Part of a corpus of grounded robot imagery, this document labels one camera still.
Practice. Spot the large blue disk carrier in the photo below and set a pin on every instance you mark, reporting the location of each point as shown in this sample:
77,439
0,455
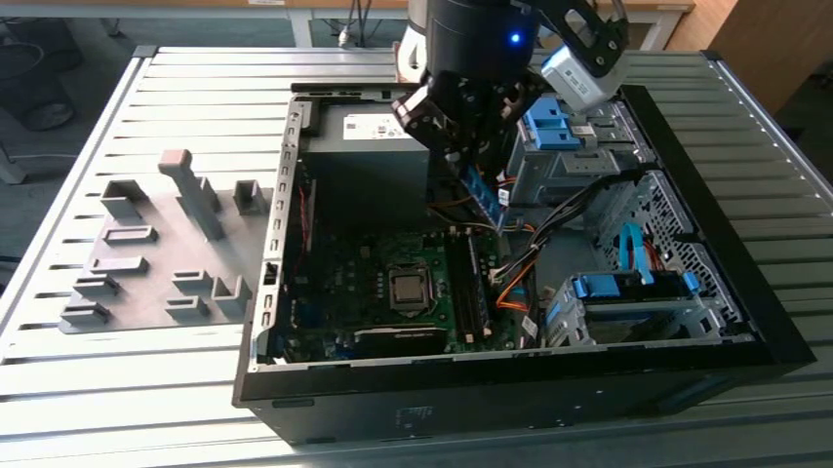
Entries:
552,136

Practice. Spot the grey furniture foot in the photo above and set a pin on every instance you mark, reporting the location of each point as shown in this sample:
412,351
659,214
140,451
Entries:
13,166

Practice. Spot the silver CPU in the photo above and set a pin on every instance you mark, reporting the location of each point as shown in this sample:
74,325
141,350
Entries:
408,288

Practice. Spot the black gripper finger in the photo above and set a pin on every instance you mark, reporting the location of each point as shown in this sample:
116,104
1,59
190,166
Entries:
527,97
423,117

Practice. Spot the black graphics card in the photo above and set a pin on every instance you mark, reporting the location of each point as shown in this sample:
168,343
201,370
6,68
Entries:
396,341

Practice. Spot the CPU socket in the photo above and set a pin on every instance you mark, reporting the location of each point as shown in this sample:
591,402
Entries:
409,269

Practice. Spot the white framed desk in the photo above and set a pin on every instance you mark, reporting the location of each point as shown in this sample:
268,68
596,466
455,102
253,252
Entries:
666,29

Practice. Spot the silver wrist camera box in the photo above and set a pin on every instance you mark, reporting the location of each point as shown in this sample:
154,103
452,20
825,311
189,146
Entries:
579,83

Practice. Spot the black RAM slot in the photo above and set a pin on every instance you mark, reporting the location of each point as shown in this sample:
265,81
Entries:
463,292

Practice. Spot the brown wooden cabinet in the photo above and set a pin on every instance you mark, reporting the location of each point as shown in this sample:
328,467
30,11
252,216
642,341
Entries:
767,49

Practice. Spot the black camera bracket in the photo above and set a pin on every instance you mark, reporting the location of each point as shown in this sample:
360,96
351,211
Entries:
614,44

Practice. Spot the black PC case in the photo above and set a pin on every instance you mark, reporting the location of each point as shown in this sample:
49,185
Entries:
520,400

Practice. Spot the grey parts rack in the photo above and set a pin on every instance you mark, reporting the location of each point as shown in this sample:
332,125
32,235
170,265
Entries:
156,292

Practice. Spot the tall metal drive cage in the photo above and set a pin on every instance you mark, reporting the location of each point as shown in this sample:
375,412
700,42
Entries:
559,170

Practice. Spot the blue RAM stick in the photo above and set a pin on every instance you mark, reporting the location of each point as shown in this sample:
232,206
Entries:
484,200

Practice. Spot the low metal disk bay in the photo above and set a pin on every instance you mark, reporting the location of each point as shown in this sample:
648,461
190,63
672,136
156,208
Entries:
650,317

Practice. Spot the small blue clip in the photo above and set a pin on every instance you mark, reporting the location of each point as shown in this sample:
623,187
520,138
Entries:
690,284

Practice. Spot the green motherboard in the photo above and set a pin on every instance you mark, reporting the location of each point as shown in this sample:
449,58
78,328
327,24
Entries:
351,292

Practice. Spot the grey power supply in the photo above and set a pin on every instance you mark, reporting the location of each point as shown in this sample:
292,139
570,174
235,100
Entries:
364,185

